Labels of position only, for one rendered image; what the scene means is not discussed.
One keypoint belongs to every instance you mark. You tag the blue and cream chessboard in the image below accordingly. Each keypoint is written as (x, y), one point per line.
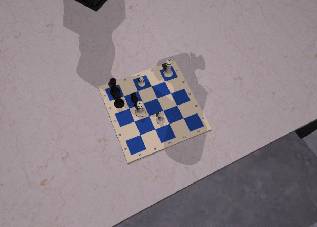
(143, 136)

